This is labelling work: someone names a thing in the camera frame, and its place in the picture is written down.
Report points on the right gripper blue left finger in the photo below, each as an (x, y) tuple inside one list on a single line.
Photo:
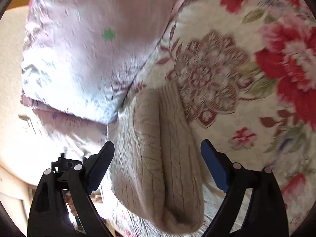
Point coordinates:
[(49, 216)]

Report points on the beige cable knit sweater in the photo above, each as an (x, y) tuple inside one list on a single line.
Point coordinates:
[(155, 172)]

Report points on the right floral pink pillow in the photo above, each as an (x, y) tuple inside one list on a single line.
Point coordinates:
[(80, 58)]

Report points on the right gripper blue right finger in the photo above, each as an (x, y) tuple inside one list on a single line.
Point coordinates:
[(266, 214)]

